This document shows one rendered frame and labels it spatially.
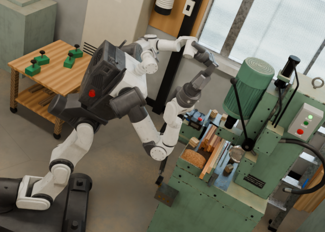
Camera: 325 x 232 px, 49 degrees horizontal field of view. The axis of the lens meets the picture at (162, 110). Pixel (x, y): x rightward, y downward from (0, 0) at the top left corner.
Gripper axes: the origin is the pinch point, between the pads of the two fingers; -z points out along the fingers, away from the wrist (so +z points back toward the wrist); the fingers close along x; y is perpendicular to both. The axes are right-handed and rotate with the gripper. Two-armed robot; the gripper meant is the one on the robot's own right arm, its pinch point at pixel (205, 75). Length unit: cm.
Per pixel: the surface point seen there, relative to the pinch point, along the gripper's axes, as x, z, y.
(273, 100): 45, 20, 34
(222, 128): 42, 56, 26
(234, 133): 43, 54, 33
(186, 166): 16, 73, 24
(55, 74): 58, 148, -99
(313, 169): 103, 85, 104
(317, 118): 37, 6, 53
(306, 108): 38, 6, 46
